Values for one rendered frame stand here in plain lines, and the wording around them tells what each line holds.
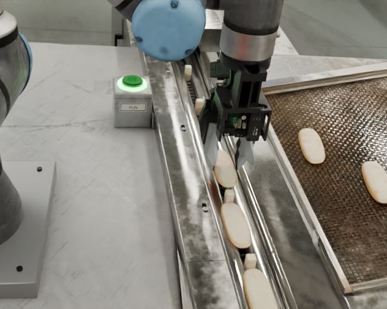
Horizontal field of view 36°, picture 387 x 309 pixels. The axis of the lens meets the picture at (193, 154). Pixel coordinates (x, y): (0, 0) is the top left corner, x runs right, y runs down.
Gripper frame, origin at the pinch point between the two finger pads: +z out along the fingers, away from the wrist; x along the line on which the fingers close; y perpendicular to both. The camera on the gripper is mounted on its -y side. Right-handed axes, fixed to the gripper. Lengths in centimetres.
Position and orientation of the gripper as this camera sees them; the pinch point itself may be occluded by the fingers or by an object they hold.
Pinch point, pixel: (224, 160)
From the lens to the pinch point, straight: 95.0
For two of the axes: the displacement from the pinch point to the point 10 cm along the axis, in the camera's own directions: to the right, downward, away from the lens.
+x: 9.8, -0.2, 1.9
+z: -1.0, 8.1, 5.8
